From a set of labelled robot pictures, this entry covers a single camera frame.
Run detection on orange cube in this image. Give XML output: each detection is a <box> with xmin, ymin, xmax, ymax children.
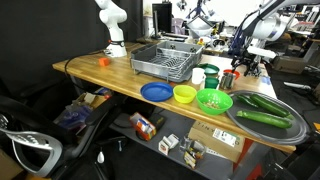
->
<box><xmin>98</xmin><ymin>57</ymin><xmax>111</xmax><ymax>67</ymax></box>

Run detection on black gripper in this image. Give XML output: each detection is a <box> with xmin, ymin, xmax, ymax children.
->
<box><xmin>231</xmin><ymin>52</ymin><xmax>260</xmax><ymax>70</ymax></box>

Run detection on yellow plastic bowl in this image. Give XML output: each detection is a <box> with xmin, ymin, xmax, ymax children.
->
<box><xmin>172</xmin><ymin>84</ymin><xmax>198</xmax><ymax>105</ymax></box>

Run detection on orange white carton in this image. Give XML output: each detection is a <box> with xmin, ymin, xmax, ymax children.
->
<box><xmin>129</xmin><ymin>112</ymin><xmax>158</xmax><ymax>142</ymax></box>

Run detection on black computer monitor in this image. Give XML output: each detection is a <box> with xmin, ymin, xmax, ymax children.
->
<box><xmin>151</xmin><ymin>2</ymin><xmax>174</xmax><ymax>35</ymax></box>

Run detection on black table cable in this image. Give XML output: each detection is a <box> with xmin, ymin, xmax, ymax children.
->
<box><xmin>63</xmin><ymin>49</ymin><xmax>111</xmax><ymax>96</ymax></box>

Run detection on large green cucumber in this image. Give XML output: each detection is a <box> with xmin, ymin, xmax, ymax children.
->
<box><xmin>236</xmin><ymin>109</ymin><xmax>294</xmax><ymax>130</ymax></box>
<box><xmin>249</xmin><ymin>93</ymin><xmax>292</xmax><ymax>118</ymax></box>

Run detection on grey round tray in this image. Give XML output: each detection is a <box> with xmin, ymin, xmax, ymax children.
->
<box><xmin>225</xmin><ymin>89</ymin><xmax>311</xmax><ymax>146</ymax></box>

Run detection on small green cucumber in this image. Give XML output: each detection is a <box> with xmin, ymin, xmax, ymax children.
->
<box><xmin>235</xmin><ymin>94</ymin><xmax>260</xmax><ymax>109</ymax></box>

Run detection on labelled cardboard box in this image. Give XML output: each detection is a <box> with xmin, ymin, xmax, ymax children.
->
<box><xmin>187</xmin><ymin>120</ymin><xmax>246</xmax><ymax>164</ymax></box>

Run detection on stainless steel cup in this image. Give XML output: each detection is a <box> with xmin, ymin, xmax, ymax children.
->
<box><xmin>219</xmin><ymin>72</ymin><xmax>237</xmax><ymax>91</ymax></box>

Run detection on dark green plastic plate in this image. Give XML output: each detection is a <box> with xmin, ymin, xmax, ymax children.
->
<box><xmin>197</xmin><ymin>63</ymin><xmax>221</xmax><ymax>76</ymax></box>

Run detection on small white box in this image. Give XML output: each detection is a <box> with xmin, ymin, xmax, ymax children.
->
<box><xmin>157</xmin><ymin>133</ymin><xmax>181</xmax><ymax>157</ymax></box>

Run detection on white cup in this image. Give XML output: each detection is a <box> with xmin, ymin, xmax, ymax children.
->
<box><xmin>191</xmin><ymin>67</ymin><xmax>207</xmax><ymax>86</ymax></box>

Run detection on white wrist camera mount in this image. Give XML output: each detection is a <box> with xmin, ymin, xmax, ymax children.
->
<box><xmin>247</xmin><ymin>45</ymin><xmax>278</xmax><ymax>63</ymax></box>

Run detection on dark green plastic cup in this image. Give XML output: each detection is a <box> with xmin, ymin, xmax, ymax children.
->
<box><xmin>204</xmin><ymin>76</ymin><xmax>220</xmax><ymax>90</ymax></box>

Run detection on aluminium extrusion bracket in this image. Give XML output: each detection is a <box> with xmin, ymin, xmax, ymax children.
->
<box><xmin>248</xmin><ymin>61</ymin><xmax>265</xmax><ymax>79</ymax></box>

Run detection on grey dish rack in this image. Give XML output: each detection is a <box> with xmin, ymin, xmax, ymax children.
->
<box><xmin>129</xmin><ymin>44</ymin><xmax>195</xmax><ymax>84</ymax></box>

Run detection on black grey office chair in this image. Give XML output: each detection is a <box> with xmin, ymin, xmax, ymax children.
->
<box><xmin>0</xmin><ymin>94</ymin><xmax>118</xmax><ymax>180</ymax></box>

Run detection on pale green beans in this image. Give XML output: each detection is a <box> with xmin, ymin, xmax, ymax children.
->
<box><xmin>203</xmin><ymin>100</ymin><xmax>221</xmax><ymax>110</ymax></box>

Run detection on white lamp shade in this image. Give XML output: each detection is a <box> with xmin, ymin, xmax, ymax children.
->
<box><xmin>185</xmin><ymin>15</ymin><xmax>215</xmax><ymax>39</ymax></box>

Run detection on grey lower table shelf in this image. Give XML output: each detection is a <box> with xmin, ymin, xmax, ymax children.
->
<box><xmin>109</xmin><ymin>106</ymin><xmax>256</xmax><ymax>180</ymax></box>

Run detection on bright green plastic bowl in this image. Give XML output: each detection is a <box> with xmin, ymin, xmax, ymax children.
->
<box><xmin>195</xmin><ymin>88</ymin><xmax>234</xmax><ymax>117</ymax></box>

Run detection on blue bowl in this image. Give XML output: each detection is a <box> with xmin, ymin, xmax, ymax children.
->
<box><xmin>139</xmin><ymin>81</ymin><xmax>174</xmax><ymax>103</ymax></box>

